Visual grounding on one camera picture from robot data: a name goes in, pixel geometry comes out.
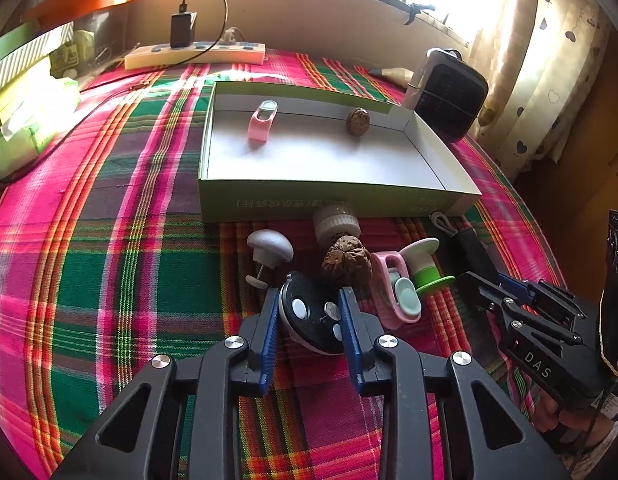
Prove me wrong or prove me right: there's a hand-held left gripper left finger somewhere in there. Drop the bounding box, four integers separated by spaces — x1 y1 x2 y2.
53 287 283 480

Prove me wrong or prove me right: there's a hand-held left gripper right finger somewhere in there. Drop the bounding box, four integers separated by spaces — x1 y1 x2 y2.
337 286 571 480

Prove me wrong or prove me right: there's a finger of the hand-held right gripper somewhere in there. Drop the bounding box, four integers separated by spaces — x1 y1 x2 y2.
496 272 588 333
456 270 606 404

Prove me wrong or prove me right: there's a black stick with cord loop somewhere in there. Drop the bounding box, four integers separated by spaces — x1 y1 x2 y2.
429 211 496 292

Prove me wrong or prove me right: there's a black oval disc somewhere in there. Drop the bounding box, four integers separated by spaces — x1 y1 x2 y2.
279 272 346 357

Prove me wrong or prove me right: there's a green and white spool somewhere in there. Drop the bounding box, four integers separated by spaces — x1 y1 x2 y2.
401 237 458 297

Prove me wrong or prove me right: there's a large brown walnut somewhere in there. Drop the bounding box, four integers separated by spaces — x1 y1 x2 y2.
322 236 374 291

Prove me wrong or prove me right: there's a grey mushroom knob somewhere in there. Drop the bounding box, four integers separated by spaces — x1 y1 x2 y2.
245 229 295 289

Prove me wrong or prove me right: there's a green and white cardboard box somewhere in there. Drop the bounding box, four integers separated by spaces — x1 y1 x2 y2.
198 80 483 224

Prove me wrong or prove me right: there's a pink clip with teal lens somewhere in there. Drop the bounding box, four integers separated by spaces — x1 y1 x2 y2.
370 251 423 331

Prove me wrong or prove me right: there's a white ribbed jar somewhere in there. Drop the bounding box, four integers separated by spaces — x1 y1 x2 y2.
312 201 362 249

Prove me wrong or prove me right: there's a wooden cabinet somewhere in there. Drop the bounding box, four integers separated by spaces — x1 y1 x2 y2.
514 25 618 307

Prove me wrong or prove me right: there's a plaid cloth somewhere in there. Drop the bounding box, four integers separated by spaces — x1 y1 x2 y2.
0 50 571 480

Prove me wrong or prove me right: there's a black and white heater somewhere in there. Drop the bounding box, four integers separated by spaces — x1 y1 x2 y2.
401 48 490 145

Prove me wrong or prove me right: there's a pink pocket magnifier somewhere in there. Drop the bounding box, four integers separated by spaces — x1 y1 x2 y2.
247 101 280 143

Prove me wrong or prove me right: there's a small brown walnut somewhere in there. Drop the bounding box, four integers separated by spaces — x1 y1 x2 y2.
345 107 372 136

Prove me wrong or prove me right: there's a beige pointed tube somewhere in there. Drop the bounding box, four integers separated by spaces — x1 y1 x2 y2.
366 65 415 86

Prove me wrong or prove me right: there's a cream heart-print curtain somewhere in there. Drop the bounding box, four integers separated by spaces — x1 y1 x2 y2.
464 0 616 177

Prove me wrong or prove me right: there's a black window latch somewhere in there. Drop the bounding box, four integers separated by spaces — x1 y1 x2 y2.
401 2 435 26

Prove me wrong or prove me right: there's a cream power strip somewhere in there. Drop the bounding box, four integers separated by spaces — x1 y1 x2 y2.
125 40 267 71

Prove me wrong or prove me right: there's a black charger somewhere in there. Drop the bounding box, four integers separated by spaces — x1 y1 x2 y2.
169 11 198 50

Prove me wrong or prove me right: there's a green tissue pack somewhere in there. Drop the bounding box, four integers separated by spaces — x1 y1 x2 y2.
0 77 82 172

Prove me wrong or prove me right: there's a small green carton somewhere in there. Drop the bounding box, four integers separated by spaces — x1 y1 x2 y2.
51 42 98 72

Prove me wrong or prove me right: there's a green striped box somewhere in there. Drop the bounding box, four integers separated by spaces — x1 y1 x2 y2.
0 22 78 89

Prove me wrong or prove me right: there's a yellow braided cord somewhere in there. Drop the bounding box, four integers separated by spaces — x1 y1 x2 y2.
594 330 618 377

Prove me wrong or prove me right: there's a thin black cable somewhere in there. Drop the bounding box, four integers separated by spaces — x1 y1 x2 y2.
0 55 210 187

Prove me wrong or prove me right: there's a black charger cable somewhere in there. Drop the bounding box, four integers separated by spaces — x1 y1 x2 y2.
178 0 229 59

